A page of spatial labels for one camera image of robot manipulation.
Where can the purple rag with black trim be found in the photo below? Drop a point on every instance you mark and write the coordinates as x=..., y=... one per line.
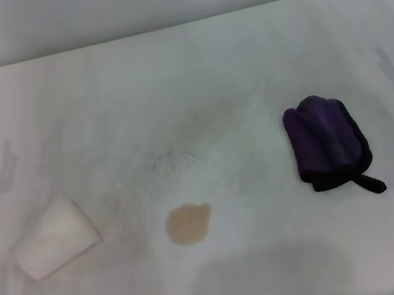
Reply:
x=326, y=141

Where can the white paper cup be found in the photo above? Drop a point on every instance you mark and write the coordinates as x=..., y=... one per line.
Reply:
x=55, y=237

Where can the brown water stain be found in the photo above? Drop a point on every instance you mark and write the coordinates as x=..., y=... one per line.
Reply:
x=188, y=225

